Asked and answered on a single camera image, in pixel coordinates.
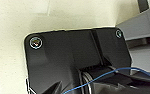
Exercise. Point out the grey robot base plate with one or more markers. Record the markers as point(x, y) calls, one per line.
point(64, 53)

